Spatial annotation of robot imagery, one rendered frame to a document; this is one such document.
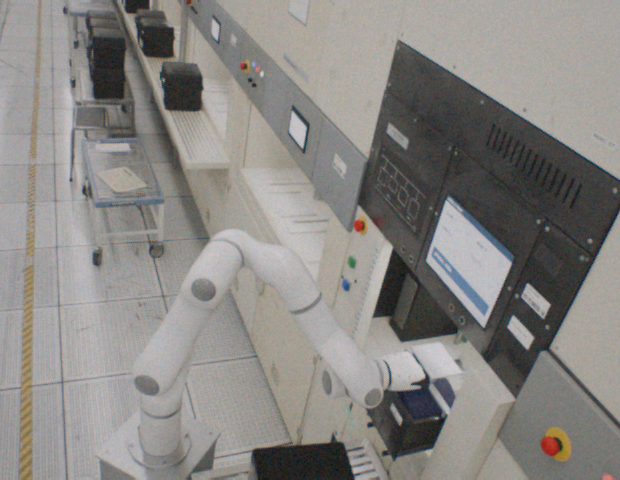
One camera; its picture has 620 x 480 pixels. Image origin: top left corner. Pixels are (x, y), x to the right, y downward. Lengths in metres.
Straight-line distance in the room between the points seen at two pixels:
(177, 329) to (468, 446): 0.77
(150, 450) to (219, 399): 1.24
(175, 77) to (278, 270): 2.86
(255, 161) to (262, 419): 1.39
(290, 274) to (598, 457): 0.72
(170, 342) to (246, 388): 1.65
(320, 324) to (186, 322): 0.34
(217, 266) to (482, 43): 0.80
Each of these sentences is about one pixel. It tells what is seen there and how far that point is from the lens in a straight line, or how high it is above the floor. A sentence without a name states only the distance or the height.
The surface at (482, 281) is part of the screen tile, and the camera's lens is 1.46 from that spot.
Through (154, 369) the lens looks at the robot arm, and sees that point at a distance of 1.59.
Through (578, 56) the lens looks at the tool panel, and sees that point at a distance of 1.26.
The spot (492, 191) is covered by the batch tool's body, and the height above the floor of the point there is 1.77.
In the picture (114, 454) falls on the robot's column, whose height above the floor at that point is 0.76.
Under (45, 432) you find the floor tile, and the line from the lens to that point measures 3.01.
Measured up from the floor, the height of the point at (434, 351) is 1.27.
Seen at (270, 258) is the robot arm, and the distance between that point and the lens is 1.33.
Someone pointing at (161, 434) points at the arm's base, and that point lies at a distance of 1.84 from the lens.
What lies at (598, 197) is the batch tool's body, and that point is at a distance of 1.21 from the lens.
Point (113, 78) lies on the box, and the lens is 5.17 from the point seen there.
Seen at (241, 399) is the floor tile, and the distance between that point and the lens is 3.11.
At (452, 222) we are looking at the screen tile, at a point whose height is 1.63.
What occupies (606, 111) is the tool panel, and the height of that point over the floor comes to 2.05.
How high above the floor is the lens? 2.32
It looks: 32 degrees down
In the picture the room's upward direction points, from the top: 11 degrees clockwise
